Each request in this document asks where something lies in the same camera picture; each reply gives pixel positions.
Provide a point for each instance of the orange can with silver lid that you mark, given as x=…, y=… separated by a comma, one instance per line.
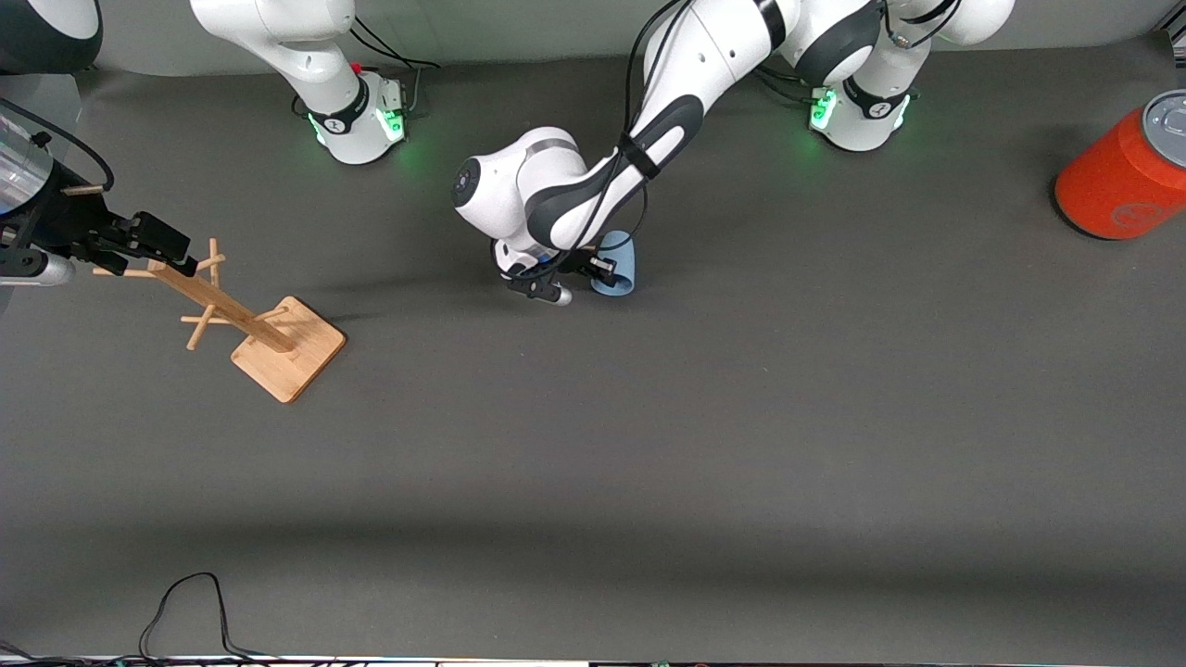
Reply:
x=1112, y=176

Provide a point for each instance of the wooden mug tree stand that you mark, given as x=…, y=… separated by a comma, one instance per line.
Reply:
x=287, y=357

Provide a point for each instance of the light blue plastic cup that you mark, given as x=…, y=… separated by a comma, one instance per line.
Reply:
x=623, y=269

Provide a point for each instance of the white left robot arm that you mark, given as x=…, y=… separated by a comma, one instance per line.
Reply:
x=556, y=185

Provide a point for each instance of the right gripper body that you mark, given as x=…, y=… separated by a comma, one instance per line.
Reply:
x=67, y=220

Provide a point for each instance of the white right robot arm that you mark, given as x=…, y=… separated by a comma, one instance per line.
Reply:
x=306, y=56

